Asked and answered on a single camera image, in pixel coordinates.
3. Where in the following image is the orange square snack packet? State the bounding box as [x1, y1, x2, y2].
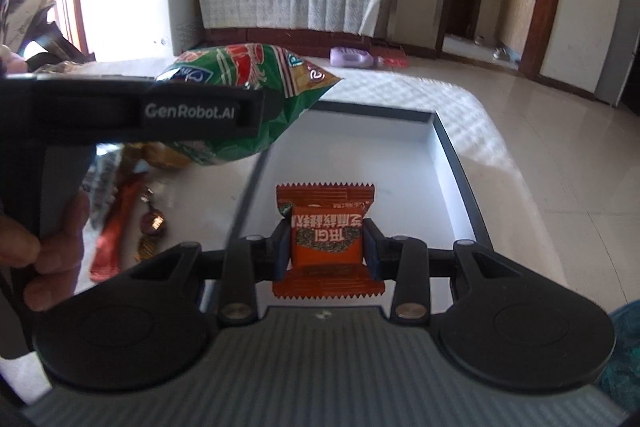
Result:
[272, 183, 385, 299]

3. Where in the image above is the grey rectangular tray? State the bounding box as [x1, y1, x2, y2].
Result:
[229, 102, 491, 251]

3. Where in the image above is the red stick snack packet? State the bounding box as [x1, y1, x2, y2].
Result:
[89, 173, 146, 283]

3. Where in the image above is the clear crinkly snack bag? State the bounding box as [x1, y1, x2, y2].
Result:
[81, 144, 124, 230]

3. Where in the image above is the white chest freezer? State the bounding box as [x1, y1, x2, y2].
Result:
[80, 0, 204, 62]

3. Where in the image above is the brown foil candy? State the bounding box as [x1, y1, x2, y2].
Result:
[134, 187, 167, 263]

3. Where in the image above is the person's left hand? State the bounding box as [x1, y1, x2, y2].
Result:
[1, 190, 90, 312]

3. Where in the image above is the white table cloth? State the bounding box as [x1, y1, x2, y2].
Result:
[0, 56, 569, 408]

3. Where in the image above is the TV stand with white cover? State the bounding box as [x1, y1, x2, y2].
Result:
[200, 0, 384, 54]

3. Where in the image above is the yellow pastry packet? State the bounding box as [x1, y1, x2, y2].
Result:
[120, 142, 192, 172]

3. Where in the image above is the wooden kitchen cabinet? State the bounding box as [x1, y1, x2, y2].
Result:
[495, 0, 537, 60]

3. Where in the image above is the green prawn cracker bag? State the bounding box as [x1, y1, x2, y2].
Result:
[149, 43, 340, 165]

